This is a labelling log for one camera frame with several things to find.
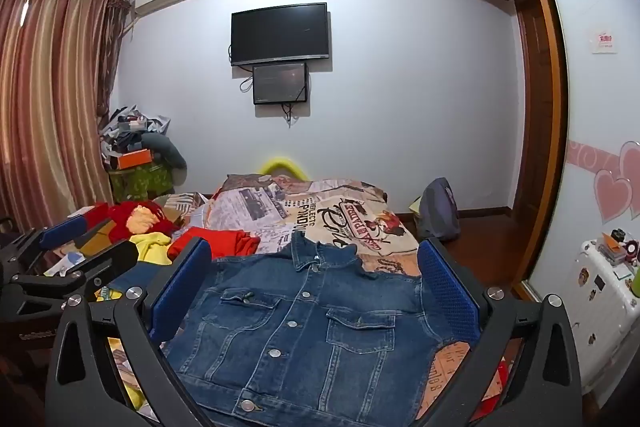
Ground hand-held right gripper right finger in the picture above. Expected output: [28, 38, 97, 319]
[417, 237, 583, 427]

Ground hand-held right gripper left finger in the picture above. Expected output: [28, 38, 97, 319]
[45, 237, 213, 427]

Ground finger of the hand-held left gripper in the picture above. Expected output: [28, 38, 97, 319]
[0, 216, 113, 270]
[10, 239, 140, 309]

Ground blue denim jacket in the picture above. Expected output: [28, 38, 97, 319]
[160, 231, 468, 427]

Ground yellow garment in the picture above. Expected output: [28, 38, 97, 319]
[95, 232, 174, 410]

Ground red plush toy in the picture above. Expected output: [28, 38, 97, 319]
[82, 200, 179, 244]

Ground red garment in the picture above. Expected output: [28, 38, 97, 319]
[167, 227, 262, 261]

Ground grey backpack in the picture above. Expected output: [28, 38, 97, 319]
[417, 177, 462, 242]

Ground grey plush pillow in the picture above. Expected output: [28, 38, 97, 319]
[141, 133, 188, 185]

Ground newspaper print blanket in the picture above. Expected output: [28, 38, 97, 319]
[107, 174, 521, 427]

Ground pile of bags and clutter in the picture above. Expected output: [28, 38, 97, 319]
[99, 104, 172, 158]

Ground striped brown curtain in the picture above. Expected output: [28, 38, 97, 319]
[0, 0, 133, 222]

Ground white suitcase with stickers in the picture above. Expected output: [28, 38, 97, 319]
[560, 239, 640, 390]

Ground white wardrobe door pink hearts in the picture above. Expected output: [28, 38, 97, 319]
[520, 0, 640, 303]

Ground small black wall monitor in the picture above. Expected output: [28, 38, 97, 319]
[252, 62, 308, 106]

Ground black wall television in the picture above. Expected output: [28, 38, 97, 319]
[230, 2, 332, 67]

